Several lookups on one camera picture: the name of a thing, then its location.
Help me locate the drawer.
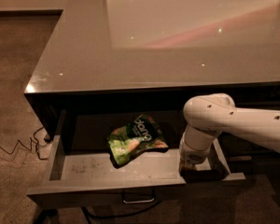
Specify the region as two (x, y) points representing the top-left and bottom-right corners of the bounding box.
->
(27, 111), (245, 209)

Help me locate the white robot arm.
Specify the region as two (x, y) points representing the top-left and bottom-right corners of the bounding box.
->
(179, 93), (280, 169)

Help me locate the black floor stand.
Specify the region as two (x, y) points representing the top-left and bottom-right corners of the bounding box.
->
(33, 209), (59, 224)

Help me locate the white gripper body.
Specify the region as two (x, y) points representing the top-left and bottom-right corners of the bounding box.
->
(179, 134), (210, 165)

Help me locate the dark counter cabinet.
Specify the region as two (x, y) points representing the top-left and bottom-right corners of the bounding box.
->
(24, 0), (280, 144)

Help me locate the thick black cable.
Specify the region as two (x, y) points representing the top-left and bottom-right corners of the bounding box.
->
(80, 199), (162, 224)

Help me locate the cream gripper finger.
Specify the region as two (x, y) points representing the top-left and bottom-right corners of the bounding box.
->
(179, 160), (196, 172)

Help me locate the thin black wire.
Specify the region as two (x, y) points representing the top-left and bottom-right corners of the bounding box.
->
(0, 126), (54, 161)

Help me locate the green snack bag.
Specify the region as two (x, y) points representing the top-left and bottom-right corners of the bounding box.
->
(107, 114), (169, 167)

